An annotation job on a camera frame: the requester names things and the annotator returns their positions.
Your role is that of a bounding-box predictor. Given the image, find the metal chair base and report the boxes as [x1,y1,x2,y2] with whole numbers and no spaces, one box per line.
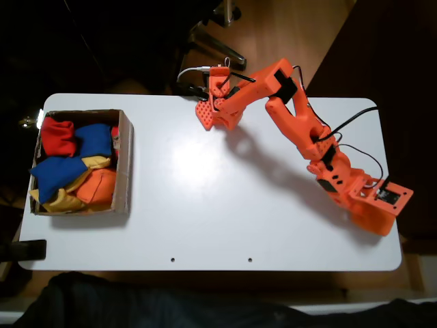
[186,0,247,72]

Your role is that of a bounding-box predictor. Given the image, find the square blue bean bag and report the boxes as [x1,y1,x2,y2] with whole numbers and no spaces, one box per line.
[73,123,114,159]

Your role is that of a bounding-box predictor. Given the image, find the person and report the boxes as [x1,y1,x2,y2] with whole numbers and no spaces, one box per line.
[13,271,437,328]

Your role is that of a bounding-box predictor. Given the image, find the black camera cable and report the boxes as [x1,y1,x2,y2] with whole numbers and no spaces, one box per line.
[228,66,391,193]

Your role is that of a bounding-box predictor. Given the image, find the orange bean bag black stitching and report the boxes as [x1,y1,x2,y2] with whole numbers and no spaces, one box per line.
[75,167,117,206]

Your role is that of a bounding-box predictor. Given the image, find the cardboard box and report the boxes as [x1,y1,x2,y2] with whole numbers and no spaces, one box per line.
[29,108,135,217]

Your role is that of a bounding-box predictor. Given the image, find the large orange bean bag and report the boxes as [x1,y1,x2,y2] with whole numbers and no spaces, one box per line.
[348,200,399,237]

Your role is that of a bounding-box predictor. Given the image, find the pointed blue bean bag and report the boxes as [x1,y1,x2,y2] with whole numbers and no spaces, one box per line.
[29,156,90,203]

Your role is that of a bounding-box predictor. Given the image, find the orange camera mount with camera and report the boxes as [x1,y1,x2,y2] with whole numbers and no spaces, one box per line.
[351,172,414,217]

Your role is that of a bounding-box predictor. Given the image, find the large red bean bag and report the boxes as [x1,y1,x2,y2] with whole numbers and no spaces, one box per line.
[40,116,78,158]

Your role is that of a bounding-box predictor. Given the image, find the black glossy clamp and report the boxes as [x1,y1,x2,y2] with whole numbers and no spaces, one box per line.
[175,81,210,103]

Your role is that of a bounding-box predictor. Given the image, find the yellow bean bag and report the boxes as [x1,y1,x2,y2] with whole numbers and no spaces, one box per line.
[29,187,113,214]
[64,155,113,194]

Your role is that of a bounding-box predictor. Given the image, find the black flat table clamp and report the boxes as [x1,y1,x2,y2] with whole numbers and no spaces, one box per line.
[0,238,47,262]

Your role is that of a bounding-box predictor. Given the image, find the white cable with plug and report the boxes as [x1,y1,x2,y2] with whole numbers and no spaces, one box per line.
[175,65,212,83]

